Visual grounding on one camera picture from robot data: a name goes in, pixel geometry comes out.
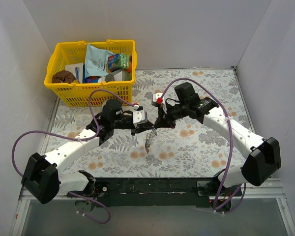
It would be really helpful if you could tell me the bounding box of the silver disc keyring organiser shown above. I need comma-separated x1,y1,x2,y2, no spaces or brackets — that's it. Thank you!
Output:
145,128,157,153

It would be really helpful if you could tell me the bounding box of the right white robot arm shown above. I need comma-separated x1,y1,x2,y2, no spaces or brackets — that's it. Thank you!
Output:
151,82,281,196

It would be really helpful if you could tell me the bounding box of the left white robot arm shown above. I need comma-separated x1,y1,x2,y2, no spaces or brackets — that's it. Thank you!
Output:
21,99,153,204

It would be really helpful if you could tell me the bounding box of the yellow plastic basket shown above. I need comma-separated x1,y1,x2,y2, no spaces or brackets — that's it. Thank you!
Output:
44,39,137,107

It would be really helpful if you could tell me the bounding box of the orange item in basket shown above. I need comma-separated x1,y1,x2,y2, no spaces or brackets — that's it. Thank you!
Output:
125,61,132,73

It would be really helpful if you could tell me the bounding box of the blue green carton box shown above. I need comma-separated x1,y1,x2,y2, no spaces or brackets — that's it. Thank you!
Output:
107,53,130,71

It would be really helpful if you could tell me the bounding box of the white blue paper box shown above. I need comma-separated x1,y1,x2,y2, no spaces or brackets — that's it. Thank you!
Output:
64,63,85,83

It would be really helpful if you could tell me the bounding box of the light blue chips bag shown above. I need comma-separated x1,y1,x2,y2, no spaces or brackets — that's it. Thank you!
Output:
85,44,114,77

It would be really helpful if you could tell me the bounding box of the brown round pouch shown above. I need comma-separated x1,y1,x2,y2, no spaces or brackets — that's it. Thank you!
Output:
52,70,76,84

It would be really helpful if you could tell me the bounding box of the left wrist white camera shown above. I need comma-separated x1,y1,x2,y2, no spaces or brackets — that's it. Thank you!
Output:
133,103,148,126

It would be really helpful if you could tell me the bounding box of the wrist white camera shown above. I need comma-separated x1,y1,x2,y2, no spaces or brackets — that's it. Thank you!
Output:
151,92,167,113
133,103,148,126

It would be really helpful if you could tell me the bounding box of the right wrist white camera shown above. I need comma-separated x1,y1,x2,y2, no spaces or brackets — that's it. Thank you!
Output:
151,92,167,113

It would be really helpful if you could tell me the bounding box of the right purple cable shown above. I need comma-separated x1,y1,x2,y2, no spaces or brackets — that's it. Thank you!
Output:
159,77,246,214

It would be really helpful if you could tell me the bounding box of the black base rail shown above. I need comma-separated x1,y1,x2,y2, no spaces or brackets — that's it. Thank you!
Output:
66,172,244,207

